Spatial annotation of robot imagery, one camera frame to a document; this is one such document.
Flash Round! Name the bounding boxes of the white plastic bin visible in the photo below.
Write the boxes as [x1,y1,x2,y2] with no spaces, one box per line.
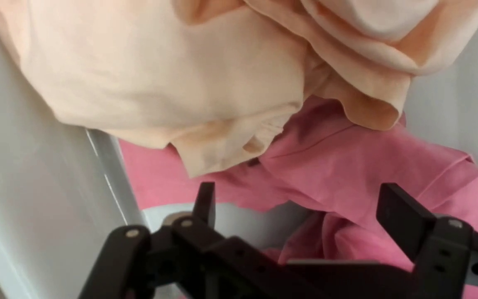
[0,0,478,299]

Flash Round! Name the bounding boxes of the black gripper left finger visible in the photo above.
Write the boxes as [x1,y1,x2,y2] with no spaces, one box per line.
[77,181,285,299]

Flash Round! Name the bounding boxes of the peach shirt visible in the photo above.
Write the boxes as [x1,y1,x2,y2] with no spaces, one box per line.
[0,0,478,180]

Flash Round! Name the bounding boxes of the pink shirt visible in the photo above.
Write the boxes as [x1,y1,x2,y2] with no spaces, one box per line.
[117,96,478,299]

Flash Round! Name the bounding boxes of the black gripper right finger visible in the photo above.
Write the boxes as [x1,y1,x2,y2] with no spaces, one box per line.
[376,183,476,299]

